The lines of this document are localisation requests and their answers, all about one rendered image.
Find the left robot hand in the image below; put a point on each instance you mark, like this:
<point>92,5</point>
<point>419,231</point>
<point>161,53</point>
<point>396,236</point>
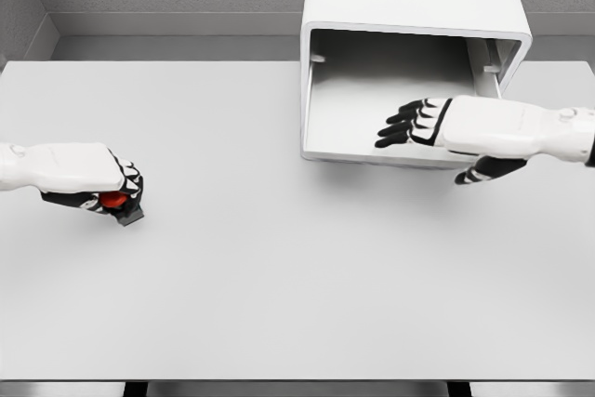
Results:
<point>79,164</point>

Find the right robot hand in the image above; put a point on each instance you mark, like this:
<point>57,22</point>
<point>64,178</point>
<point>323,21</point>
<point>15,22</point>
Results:
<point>483,127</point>

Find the load switch with red knob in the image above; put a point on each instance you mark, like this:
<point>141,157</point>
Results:
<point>118,205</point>

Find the white cabinet drawer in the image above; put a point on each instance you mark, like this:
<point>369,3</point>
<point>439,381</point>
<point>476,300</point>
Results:
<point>372,113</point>

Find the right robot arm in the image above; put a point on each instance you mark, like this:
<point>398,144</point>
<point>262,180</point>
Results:
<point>569,134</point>

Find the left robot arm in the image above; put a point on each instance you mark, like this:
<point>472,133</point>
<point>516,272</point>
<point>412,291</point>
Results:
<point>14,165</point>

